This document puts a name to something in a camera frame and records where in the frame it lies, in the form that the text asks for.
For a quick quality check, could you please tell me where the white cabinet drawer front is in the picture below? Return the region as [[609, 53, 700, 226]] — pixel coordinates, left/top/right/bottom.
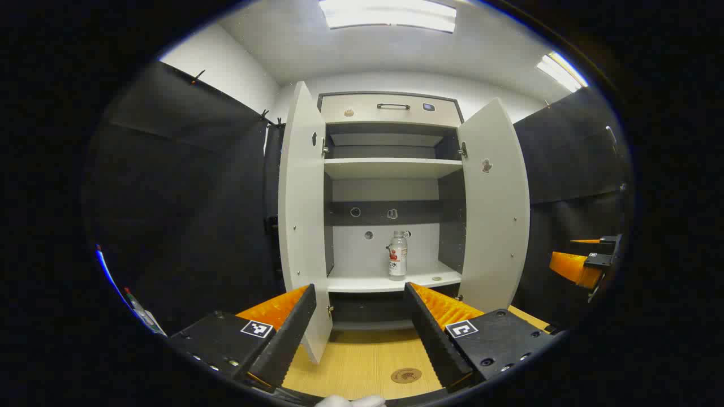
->
[[320, 94, 462, 128]]

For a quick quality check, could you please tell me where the grey white cabinet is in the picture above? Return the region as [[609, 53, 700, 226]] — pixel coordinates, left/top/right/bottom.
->
[[317, 92, 467, 331]]

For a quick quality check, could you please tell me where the white cabinet door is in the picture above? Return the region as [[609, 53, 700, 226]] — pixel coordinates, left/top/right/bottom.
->
[[277, 81, 334, 365], [456, 97, 531, 313]]

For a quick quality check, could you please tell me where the white cabinet shelf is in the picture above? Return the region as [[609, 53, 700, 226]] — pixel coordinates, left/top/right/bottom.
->
[[327, 261, 463, 293], [324, 158, 463, 180]]

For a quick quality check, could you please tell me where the plastic bottle with red cap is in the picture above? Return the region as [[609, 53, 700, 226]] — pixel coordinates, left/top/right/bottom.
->
[[124, 287, 166, 336]]

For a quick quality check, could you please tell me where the computer monitor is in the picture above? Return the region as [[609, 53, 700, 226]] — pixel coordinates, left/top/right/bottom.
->
[[94, 244, 122, 297]]

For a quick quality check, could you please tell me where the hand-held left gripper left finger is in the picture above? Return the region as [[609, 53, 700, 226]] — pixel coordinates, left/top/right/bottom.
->
[[169, 284, 317, 393]]

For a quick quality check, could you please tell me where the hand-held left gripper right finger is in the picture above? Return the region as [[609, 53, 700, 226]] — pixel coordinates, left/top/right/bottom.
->
[[403, 282, 558, 393]]

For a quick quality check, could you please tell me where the large ceiling light panel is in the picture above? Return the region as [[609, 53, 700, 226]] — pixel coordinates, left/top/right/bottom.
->
[[318, 0, 458, 33]]

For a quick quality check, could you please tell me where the clear plastic bottle red label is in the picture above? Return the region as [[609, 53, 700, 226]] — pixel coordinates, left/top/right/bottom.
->
[[388, 230, 408, 282]]

